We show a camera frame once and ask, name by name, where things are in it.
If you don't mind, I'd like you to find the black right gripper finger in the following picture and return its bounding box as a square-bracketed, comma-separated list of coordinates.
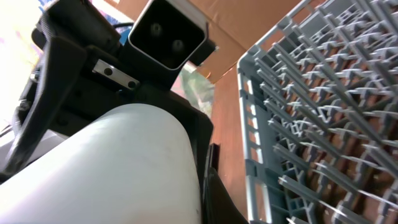
[204, 167, 249, 224]

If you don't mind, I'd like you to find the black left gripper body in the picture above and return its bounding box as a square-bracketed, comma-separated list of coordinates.
[0, 0, 218, 194]

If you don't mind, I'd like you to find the white plastic cup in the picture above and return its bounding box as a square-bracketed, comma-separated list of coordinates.
[1, 104, 202, 223]

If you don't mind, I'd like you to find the grey dish rack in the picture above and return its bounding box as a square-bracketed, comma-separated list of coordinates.
[237, 0, 397, 223]

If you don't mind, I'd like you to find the brown cardboard board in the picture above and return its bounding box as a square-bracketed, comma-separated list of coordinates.
[105, 0, 315, 84]

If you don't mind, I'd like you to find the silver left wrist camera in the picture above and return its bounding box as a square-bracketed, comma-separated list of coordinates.
[128, 0, 208, 70]

